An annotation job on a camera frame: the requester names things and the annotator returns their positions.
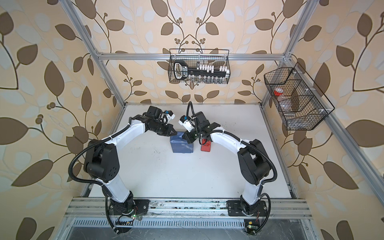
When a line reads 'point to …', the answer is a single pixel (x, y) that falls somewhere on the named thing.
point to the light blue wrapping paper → (179, 145)
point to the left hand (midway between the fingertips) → (173, 131)
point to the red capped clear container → (278, 91)
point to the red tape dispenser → (205, 145)
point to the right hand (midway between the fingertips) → (183, 136)
